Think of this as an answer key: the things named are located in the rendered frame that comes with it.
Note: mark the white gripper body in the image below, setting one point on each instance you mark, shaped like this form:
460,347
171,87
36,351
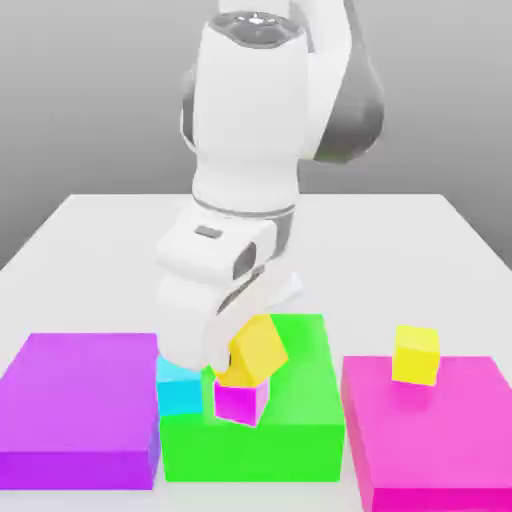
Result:
182,316

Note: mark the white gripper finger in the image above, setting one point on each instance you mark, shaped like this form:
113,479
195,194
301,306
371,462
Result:
218,344

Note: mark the small orange cube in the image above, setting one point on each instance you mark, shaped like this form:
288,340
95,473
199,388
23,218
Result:
258,350

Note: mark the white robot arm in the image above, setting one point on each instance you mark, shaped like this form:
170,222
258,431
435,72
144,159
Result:
248,112

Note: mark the small magenta cube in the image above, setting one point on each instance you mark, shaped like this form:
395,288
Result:
236,404

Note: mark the small cyan cube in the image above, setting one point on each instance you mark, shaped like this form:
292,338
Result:
178,394

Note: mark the small yellow cube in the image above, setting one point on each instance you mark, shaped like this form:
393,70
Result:
416,356

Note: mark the large green box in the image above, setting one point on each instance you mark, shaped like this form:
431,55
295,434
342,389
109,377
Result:
296,432

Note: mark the large purple box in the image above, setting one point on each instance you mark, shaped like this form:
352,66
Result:
78,408

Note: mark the large pink box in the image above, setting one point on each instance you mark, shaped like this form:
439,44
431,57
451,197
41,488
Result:
436,440

